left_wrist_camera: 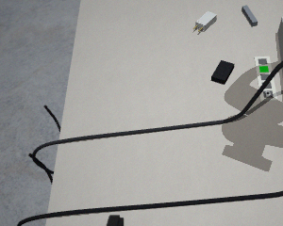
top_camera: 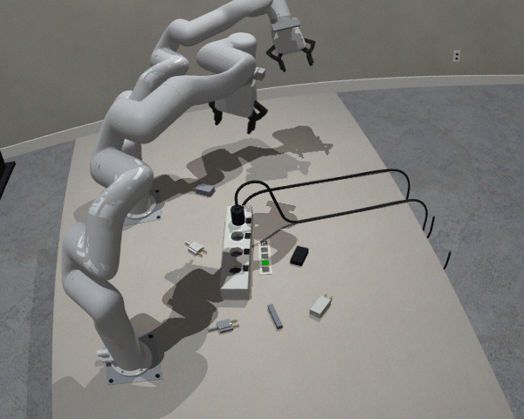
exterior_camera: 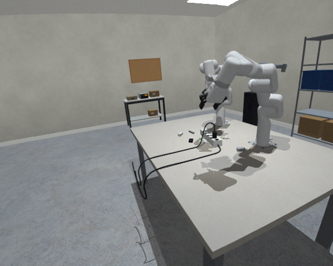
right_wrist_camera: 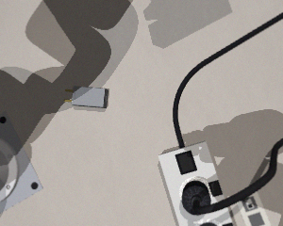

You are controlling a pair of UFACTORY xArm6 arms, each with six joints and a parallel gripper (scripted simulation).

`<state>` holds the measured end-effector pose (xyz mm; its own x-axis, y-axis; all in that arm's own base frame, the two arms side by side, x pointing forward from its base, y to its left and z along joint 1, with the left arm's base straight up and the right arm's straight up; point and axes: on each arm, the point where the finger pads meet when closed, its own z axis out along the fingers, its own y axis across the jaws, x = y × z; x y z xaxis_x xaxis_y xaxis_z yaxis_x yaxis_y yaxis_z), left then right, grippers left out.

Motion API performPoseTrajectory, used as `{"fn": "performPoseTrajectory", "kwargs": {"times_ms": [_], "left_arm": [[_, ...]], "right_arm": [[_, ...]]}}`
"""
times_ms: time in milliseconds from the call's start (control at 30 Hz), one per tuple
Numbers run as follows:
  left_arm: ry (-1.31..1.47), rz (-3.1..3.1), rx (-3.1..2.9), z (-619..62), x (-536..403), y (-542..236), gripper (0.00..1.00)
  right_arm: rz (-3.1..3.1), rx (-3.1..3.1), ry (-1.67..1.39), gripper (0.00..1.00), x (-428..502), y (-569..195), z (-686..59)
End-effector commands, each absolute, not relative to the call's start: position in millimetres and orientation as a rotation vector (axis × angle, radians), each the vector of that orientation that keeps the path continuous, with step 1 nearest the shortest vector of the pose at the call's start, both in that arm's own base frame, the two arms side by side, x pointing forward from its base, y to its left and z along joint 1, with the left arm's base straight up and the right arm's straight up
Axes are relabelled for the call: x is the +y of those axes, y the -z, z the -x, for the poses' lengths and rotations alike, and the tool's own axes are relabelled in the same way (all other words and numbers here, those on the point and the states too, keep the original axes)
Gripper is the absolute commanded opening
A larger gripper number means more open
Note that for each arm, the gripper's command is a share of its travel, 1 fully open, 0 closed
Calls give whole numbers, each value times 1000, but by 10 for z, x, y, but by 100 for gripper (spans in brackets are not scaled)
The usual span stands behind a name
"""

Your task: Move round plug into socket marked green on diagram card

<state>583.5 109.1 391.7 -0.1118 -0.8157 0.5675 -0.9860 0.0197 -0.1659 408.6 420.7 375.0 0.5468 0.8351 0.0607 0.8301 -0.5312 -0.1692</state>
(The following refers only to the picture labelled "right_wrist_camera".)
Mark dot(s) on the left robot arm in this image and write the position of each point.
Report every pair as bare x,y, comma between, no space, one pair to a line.
9,169

